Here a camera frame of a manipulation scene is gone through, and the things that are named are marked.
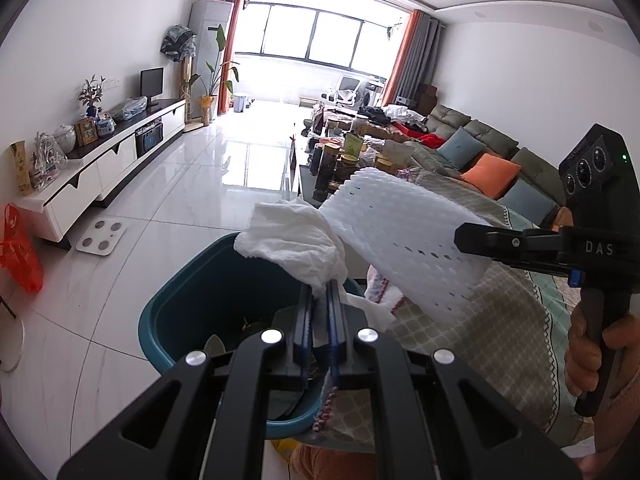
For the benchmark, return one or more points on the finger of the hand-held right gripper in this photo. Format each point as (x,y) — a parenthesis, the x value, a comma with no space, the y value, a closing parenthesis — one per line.
(540,266)
(500,240)

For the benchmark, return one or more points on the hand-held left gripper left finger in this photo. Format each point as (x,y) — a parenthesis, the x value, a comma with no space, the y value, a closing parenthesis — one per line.
(306,330)

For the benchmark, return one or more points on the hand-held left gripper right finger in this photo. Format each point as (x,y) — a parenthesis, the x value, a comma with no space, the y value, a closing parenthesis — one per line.
(334,330)

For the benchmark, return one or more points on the white tissue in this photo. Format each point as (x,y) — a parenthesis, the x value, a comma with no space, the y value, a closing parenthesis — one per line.
(290,240)

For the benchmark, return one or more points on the cream spouted cup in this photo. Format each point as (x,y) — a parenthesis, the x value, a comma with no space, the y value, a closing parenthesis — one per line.
(215,349)

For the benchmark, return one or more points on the white foam fruit net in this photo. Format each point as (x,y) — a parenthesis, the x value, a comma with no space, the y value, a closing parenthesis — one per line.
(400,220)

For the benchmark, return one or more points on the teal plastic trash bin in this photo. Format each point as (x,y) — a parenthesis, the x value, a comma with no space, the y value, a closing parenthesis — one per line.
(210,280)

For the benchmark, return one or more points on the person's right forearm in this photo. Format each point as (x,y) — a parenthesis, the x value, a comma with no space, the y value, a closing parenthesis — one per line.
(620,420)

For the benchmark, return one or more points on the person's right hand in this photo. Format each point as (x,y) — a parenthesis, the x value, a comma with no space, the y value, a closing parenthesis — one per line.
(580,360)

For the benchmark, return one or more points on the orange cushion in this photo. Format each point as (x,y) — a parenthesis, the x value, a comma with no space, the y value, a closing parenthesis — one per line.
(564,220)
(492,176)

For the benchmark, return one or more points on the blue cushion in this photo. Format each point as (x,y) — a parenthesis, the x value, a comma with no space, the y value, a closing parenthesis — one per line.
(530,202)
(460,149)

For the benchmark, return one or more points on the white red-fringed cloth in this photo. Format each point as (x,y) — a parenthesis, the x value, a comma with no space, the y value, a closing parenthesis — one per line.
(382,285)

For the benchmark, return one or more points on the green sectional sofa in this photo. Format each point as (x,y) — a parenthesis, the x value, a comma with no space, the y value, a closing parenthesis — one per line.
(490,132)

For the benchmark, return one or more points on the red cloth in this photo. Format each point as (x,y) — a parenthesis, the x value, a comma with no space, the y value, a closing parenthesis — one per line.
(430,139)

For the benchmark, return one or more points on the cardboard box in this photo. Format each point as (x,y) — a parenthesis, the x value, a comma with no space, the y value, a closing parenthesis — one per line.
(397,152)

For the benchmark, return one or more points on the person's pink fleece clothing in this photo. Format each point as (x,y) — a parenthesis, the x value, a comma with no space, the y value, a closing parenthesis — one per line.
(335,465)

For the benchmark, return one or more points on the black glass coffee table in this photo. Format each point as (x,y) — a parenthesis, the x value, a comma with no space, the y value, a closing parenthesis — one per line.
(295,175)

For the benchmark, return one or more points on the white clothes pile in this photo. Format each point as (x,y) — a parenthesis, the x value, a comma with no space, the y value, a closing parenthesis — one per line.
(400,112)

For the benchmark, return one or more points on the cluster of food jars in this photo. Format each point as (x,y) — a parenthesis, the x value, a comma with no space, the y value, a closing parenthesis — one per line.
(325,160)

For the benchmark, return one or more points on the black bag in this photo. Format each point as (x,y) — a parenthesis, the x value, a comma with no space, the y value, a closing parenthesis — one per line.
(375,115)

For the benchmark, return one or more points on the orange and grey curtain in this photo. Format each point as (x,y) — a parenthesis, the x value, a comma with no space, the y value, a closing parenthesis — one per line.
(235,20)
(405,60)

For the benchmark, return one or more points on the white office chair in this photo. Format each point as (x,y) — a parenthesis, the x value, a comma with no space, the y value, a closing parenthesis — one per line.
(347,87)

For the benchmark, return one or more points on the white bathroom scale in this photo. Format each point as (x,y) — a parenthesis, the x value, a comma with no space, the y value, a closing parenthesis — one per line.
(100,237)

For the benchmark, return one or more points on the small white pedal bin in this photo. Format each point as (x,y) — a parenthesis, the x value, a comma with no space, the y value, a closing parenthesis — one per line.
(239,104)

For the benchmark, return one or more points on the tall leafy potted plant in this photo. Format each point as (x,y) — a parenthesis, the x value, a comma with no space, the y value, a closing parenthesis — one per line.
(207,107)

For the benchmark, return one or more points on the white and black TV cabinet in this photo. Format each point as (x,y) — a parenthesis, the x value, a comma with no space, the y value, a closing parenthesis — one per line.
(115,160)

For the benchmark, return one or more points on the clear plastic bag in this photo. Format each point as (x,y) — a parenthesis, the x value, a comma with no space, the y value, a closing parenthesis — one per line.
(131,109)

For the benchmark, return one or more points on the blue and white ceramic pot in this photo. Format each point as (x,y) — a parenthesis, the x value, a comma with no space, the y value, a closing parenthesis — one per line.
(106,124)

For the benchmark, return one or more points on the black monitor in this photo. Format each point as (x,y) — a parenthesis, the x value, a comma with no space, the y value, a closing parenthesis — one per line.
(151,82)

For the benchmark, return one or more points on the white round disc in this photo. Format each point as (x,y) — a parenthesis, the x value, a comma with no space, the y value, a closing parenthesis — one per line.
(12,345)

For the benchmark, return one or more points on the red plastic bag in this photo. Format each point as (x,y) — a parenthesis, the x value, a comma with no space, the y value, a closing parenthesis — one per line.
(20,260)

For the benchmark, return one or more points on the large window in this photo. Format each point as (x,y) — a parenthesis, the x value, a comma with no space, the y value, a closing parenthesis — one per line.
(290,30)

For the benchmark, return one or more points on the clear glass ship ornament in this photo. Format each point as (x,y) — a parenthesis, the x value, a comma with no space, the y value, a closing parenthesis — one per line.
(47,165)

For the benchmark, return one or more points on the white ceramic jar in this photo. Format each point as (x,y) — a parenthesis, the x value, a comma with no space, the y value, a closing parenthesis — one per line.
(64,139)

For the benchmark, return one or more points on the white standing air conditioner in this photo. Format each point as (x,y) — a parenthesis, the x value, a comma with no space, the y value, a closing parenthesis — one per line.
(210,35)

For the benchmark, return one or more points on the cloth covered floor fan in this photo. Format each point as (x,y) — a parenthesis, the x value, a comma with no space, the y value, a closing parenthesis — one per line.
(177,42)

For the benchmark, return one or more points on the blue vase with branches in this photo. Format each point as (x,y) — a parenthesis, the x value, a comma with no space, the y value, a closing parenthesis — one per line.
(90,95)

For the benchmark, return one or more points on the yellow bamboo vase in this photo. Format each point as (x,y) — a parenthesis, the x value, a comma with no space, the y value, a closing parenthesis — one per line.
(21,170)

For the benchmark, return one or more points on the wooden picture frame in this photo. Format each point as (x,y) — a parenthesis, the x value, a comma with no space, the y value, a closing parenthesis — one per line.
(86,131)

